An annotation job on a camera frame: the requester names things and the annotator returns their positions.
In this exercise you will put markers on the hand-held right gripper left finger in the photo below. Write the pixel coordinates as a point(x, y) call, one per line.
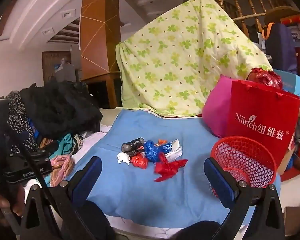
point(90, 177)

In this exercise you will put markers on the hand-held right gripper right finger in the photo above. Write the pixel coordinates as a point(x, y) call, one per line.
point(220, 180)

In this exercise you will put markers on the knotted blue face mask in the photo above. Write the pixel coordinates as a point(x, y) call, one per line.
point(122, 158)

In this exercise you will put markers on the red mesh plastic basket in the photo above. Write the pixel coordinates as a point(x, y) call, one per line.
point(262, 170)

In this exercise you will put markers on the small red plastic bag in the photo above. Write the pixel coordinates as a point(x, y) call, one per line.
point(138, 160)

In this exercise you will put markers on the white medicine box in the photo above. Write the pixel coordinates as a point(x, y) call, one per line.
point(175, 153)

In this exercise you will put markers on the blue and white carton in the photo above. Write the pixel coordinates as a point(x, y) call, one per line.
point(170, 146)

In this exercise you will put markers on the blue plastic bag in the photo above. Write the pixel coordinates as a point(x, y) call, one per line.
point(151, 151)

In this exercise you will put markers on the pink striped cloth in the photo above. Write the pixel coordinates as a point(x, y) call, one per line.
point(62, 165)

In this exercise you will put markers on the floral patterned scarf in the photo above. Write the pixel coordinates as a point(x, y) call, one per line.
point(78, 142)

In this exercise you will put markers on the white bed sheet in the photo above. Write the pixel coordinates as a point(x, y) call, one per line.
point(92, 140)

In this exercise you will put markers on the teal cloth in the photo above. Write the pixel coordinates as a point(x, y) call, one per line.
point(67, 142)

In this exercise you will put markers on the person's left leg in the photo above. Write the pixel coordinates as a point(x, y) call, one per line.
point(100, 220)

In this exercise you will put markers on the person's leg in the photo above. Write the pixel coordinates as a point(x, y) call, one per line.
point(202, 231)
point(100, 220)

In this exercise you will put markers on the light blue towel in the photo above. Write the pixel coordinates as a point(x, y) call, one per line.
point(140, 192)

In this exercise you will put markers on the person's right leg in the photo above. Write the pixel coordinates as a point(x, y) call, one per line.
point(202, 231)

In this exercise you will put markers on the black polka dot cloth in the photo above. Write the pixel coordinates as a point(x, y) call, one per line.
point(15, 115)

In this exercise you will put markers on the pink pillow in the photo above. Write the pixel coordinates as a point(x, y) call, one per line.
point(215, 110)

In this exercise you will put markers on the black fluffy garment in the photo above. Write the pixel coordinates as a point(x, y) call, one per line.
point(60, 110)

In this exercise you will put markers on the red paper gift bag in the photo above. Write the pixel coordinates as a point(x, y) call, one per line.
point(260, 110)

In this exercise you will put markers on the brown wicker panel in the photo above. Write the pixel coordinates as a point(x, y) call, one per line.
point(48, 65)

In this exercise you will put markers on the large crumpled red plastic bag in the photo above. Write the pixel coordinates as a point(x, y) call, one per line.
point(265, 76)

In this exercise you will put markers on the light blue shoe box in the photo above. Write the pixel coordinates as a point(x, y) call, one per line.
point(292, 82)

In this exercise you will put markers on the green clover print quilt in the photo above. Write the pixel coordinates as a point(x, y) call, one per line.
point(177, 55)

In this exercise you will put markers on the wooden chair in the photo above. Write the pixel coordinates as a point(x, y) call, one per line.
point(97, 30)

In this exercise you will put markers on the wooden stair railing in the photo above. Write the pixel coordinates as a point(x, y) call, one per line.
point(240, 5)

